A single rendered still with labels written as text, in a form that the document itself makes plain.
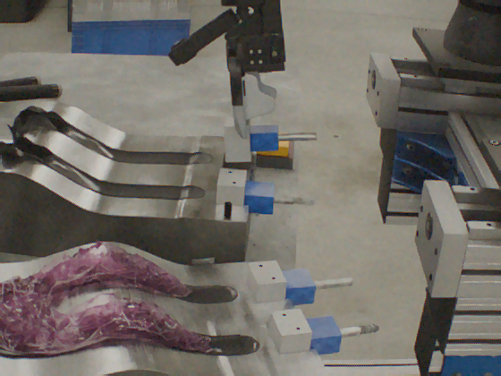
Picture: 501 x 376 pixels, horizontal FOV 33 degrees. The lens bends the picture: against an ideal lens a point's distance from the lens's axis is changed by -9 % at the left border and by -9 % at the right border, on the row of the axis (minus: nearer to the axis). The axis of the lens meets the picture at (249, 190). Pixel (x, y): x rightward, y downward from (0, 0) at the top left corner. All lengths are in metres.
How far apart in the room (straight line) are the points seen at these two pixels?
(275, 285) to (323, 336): 0.11
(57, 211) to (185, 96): 0.65
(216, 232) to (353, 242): 1.77
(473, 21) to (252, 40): 0.41
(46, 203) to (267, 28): 0.40
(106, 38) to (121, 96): 2.58
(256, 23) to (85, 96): 0.63
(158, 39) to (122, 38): 0.19
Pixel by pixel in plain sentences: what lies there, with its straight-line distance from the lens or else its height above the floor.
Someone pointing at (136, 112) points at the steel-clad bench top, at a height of 0.80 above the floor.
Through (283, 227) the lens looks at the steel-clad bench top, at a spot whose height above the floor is 0.80.
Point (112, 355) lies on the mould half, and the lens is 0.94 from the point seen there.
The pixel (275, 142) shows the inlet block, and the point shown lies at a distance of 1.32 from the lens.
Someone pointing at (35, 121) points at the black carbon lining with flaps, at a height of 0.94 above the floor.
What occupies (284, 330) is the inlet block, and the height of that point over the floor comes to 0.88.
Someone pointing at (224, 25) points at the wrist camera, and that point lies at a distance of 1.28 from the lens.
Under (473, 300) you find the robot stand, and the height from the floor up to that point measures 0.90.
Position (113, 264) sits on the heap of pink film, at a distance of 1.05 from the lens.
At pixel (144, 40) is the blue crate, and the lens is 4.40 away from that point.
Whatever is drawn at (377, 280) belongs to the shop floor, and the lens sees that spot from 2.77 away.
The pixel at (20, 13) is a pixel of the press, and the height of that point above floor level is 0.06.
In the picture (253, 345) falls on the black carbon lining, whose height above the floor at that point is 0.85.
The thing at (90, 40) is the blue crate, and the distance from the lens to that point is 4.41.
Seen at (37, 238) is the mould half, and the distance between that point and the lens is 1.27.
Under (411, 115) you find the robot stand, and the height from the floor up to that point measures 0.93.
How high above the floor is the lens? 1.48
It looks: 28 degrees down
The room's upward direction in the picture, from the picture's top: 4 degrees clockwise
